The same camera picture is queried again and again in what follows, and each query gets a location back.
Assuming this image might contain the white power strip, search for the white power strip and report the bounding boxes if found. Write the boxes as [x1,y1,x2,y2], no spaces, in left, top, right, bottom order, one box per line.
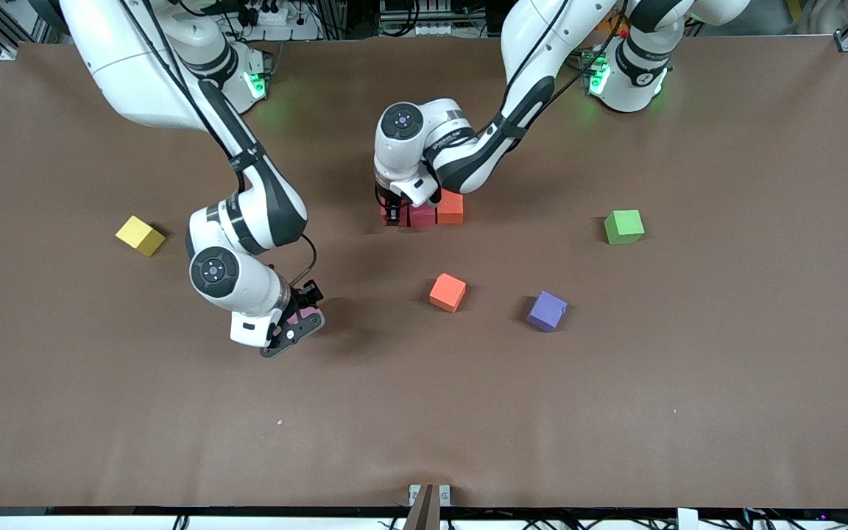
[244,0,291,27]

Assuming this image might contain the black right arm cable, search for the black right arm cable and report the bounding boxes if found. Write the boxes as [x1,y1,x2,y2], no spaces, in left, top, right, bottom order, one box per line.
[269,234,318,288]

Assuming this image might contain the white electrical device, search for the white electrical device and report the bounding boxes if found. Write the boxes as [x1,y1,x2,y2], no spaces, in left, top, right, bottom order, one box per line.
[378,0,456,38]

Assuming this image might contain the brown table cover sheet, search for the brown table cover sheet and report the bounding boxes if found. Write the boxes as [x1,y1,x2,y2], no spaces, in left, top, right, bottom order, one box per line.
[0,35,848,510]

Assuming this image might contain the green foam cube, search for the green foam cube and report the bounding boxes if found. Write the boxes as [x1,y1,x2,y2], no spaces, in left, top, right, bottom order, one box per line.
[604,209,646,246]

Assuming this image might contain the orange foam cube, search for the orange foam cube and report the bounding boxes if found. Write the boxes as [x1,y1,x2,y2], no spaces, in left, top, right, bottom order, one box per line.
[436,189,465,225]
[429,273,467,314]

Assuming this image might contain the yellow foam cube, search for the yellow foam cube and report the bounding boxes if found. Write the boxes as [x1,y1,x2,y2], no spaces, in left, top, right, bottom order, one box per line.
[115,215,167,258]

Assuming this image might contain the orange packed items pile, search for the orange packed items pile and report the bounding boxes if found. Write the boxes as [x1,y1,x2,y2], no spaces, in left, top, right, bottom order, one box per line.
[601,0,635,38]

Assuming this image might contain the purple foam cube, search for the purple foam cube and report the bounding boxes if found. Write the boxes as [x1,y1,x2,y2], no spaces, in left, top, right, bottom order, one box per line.
[526,290,568,333]

